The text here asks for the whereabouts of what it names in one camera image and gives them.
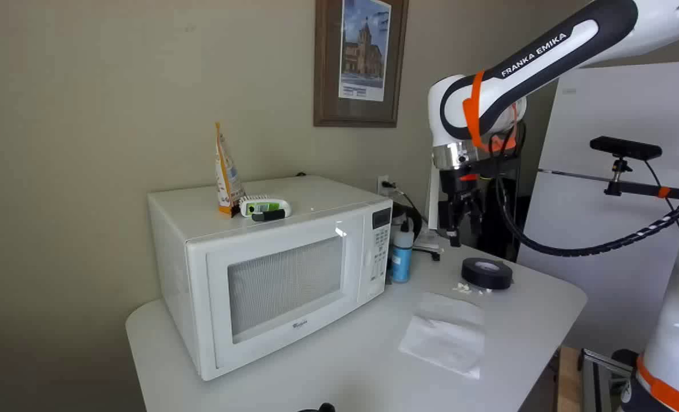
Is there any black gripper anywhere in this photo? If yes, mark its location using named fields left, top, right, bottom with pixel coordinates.
left=437, top=167, right=486, bottom=246

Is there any black glass kettle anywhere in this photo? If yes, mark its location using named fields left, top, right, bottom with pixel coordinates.
left=476, top=175, right=524, bottom=261

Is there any black tape roll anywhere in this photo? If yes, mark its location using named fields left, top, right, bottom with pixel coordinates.
left=461, top=255, right=514, bottom=291

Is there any clear plastic sheet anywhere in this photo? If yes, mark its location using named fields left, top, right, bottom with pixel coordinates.
left=396, top=291, right=487, bottom=381

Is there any white panel board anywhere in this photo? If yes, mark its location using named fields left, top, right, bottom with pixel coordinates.
left=517, top=58, right=679, bottom=362

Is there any green white small container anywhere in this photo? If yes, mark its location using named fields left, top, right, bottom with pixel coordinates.
left=238, top=195, right=294, bottom=223

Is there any white microwave oven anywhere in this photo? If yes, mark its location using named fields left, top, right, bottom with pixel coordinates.
left=145, top=171, right=396, bottom=381

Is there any wooden board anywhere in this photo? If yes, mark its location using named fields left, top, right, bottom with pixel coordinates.
left=556, top=346, right=585, bottom=412

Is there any black kettle power cord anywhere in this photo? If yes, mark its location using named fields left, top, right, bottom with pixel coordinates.
left=413, top=239, right=444, bottom=262

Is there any orange strap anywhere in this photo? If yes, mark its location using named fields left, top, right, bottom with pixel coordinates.
left=463, top=71, right=490, bottom=150

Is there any black corrugated cable conduit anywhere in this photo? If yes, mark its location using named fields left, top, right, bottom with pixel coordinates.
left=494, top=174, right=679, bottom=258

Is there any black external camera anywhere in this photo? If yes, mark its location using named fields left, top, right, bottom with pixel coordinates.
left=589, top=135, right=665, bottom=163

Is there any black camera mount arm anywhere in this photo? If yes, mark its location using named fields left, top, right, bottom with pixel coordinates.
left=541, top=156, right=679, bottom=204

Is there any brown framed wall picture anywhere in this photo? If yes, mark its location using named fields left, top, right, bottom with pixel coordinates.
left=311, top=0, right=413, bottom=129

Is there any grey metal frame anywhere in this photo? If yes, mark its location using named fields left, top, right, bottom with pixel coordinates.
left=580, top=347, right=636, bottom=412

